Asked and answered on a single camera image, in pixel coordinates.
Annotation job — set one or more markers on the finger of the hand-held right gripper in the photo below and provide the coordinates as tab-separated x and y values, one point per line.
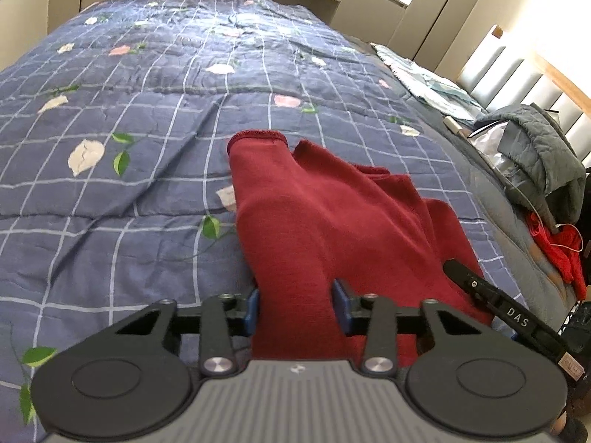
498	302

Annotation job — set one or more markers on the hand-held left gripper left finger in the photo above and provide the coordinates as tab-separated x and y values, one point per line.
252	311

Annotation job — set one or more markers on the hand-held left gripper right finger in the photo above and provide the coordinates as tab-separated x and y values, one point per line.
340	307

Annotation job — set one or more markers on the dark red sweater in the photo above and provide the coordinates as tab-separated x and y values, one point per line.
332	226

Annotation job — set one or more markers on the bright red cloth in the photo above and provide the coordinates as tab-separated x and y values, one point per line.
561	251

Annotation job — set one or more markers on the black backpack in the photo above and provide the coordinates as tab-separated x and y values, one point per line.
587	221

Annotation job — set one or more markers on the clear plastic bag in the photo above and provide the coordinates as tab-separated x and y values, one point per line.
496	147

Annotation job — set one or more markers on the grey quilted jacket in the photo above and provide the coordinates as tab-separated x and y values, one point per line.
540	152

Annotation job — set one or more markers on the white charger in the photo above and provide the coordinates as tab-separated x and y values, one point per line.
455	128

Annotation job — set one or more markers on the blue floral plaid quilt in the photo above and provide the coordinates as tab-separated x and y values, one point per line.
138	147

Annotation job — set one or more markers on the grey padded wooden headboard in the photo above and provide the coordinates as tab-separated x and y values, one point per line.
521	74

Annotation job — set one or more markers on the light blue cloth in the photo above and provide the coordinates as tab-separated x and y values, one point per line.
429	83

